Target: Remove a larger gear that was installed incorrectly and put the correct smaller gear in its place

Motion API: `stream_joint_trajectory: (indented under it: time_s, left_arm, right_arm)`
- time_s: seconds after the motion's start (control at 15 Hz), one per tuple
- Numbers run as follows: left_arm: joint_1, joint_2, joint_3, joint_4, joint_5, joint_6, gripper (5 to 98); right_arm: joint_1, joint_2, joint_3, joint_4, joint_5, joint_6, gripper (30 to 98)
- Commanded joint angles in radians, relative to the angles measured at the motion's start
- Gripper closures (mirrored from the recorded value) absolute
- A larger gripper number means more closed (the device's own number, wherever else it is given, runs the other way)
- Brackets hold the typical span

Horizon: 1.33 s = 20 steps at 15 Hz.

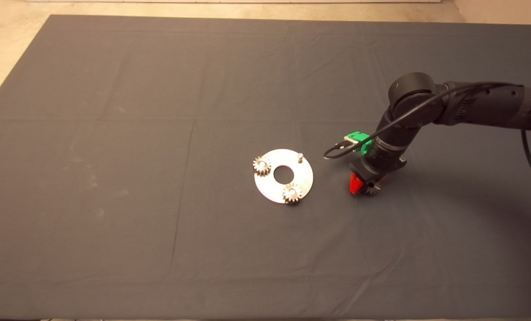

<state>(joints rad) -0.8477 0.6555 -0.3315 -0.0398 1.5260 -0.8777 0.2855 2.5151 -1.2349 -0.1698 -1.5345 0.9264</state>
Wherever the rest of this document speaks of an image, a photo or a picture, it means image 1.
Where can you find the bright green camera mount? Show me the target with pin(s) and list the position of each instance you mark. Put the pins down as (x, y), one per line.
(360, 136)

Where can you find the small steel spur gear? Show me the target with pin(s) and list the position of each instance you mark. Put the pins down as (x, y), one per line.
(262, 166)
(292, 194)
(373, 190)

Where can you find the dark grey table cloth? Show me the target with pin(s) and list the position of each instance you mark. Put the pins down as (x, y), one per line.
(114, 178)

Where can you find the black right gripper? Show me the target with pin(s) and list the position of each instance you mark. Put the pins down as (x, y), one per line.
(377, 165)

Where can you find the round metal plate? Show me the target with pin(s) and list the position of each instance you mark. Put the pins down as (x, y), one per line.
(270, 187)

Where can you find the small silver camera box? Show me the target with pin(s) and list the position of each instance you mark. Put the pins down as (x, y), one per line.
(350, 142)

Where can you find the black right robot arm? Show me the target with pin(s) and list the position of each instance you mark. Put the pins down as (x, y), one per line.
(412, 93)

